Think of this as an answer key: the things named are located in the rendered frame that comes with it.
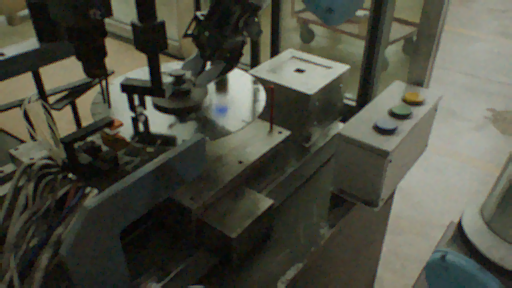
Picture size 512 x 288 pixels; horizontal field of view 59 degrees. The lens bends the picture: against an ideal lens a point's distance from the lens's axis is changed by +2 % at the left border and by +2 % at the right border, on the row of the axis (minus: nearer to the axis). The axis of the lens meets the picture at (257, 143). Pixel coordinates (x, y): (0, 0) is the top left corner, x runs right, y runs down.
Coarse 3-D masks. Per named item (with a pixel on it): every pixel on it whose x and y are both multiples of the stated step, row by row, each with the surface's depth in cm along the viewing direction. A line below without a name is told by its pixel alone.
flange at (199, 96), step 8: (176, 88) 84; (184, 88) 84; (192, 88) 87; (200, 88) 88; (176, 96) 84; (184, 96) 85; (192, 96) 85; (200, 96) 85; (208, 96) 86; (160, 104) 83; (168, 104) 83; (176, 104) 83; (184, 104) 83; (192, 104) 83; (200, 104) 84
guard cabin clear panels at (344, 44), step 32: (0, 0) 156; (128, 0) 158; (160, 0) 147; (288, 0) 117; (416, 0) 97; (0, 32) 160; (32, 32) 169; (288, 32) 121; (320, 32) 115; (352, 32) 109; (416, 32) 100; (352, 64) 113; (384, 64) 108; (352, 96) 118
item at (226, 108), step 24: (144, 72) 96; (240, 72) 96; (96, 96) 87; (120, 96) 87; (216, 96) 87; (240, 96) 87; (264, 96) 87; (120, 120) 80; (144, 120) 80; (168, 120) 80; (192, 120) 80; (216, 120) 80; (240, 120) 80; (144, 144) 74; (168, 144) 74
